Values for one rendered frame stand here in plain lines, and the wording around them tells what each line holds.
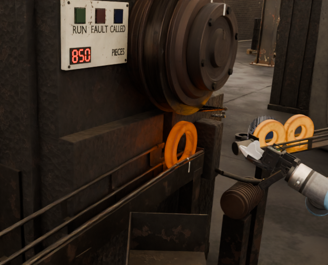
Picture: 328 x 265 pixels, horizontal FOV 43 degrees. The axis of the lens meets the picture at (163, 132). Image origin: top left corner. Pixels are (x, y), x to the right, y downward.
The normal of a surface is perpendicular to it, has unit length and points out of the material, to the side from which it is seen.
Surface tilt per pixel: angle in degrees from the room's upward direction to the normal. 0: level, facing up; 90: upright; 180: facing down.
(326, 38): 90
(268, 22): 90
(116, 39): 90
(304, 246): 0
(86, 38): 90
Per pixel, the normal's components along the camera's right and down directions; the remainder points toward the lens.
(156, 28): -0.51, -0.04
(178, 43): -0.11, 0.22
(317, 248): 0.06, -0.96
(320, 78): -0.72, 0.16
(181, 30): -0.07, 0.00
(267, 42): -0.54, 0.22
